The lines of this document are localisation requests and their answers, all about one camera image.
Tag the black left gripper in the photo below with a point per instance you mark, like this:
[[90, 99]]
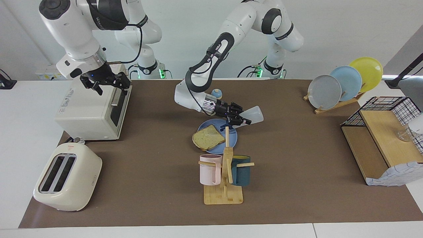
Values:
[[223, 108]]

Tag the clear squeeze bottle blue cap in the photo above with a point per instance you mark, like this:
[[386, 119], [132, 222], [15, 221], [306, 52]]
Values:
[[254, 114]]

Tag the brown paper table mat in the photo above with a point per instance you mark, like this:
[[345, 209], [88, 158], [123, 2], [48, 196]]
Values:
[[148, 185]]

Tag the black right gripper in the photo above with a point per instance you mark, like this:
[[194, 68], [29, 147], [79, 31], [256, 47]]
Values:
[[97, 76]]

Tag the white checkered cloth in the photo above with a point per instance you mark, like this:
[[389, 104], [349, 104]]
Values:
[[396, 175]]

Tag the cream toaster oven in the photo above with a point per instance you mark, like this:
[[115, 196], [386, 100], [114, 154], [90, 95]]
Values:
[[89, 109]]

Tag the clear glass cup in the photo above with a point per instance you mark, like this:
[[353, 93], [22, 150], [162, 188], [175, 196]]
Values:
[[404, 136]]

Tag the yellow plate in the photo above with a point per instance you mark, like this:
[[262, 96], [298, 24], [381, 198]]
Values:
[[368, 71]]

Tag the light blue plate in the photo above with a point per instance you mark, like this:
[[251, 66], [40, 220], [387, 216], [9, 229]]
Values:
[[350, 81]]

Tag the white wall power box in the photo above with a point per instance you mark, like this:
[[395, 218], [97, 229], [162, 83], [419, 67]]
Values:
[[49, 73]]

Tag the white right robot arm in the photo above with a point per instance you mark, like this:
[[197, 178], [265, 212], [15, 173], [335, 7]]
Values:
[[72, 33]]

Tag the cream two-slot toaster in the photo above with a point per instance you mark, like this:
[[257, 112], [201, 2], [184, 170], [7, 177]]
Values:
[[82, 185]]

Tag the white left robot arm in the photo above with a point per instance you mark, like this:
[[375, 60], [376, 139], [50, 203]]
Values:
[[244, 16]]

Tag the wooden dish rack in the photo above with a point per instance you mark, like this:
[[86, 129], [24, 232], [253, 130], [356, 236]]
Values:
[[337, 105]]

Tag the pink mug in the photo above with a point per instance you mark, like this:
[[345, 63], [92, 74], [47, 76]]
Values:
[[208, 173]]

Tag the wooden mug tree stand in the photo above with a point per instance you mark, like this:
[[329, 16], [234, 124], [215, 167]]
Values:
[[223, 197]]

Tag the black clamp mount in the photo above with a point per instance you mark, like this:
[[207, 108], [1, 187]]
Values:
[[6, 84]]

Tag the pale grey plate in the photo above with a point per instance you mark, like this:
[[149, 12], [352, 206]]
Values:
[[325, 92]]

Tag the grey rounded cover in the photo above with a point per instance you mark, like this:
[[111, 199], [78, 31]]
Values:
[[411, 91]]

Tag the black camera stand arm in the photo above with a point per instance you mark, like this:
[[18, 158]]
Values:
[[395, 81]]

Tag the dark teal mug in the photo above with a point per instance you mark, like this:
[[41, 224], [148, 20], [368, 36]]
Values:
[[243, 177]]

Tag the slice of toast bread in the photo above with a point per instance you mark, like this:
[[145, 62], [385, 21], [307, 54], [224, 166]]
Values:
[[208, 137]]

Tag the blue round plate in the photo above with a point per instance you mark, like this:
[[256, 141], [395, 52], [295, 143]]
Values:
[[231, 138]]

